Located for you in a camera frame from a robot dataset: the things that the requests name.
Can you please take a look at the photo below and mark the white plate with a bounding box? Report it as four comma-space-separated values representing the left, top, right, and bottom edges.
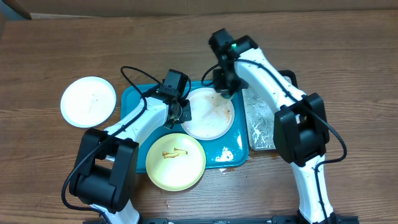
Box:
182, 88, 234, 141
60, 77, 117, 128

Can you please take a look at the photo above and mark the yellow-green plate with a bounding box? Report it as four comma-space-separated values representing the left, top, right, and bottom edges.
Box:
146, 133, 206, 192

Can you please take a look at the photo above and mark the yellow green sponge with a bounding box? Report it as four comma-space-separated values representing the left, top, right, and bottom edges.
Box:
220, 92, 234, 100

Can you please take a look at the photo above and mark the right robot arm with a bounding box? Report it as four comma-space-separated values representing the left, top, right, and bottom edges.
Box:
208, 29, 334, 223

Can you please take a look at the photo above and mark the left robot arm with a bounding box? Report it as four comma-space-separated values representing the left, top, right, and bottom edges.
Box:
62, 85, 190, 223

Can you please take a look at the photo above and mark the black soapy water tray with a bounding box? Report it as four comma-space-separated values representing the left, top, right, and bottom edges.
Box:
242, 84, 283, 151

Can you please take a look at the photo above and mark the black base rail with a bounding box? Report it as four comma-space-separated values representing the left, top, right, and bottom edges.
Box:
83, 214, 359, 224

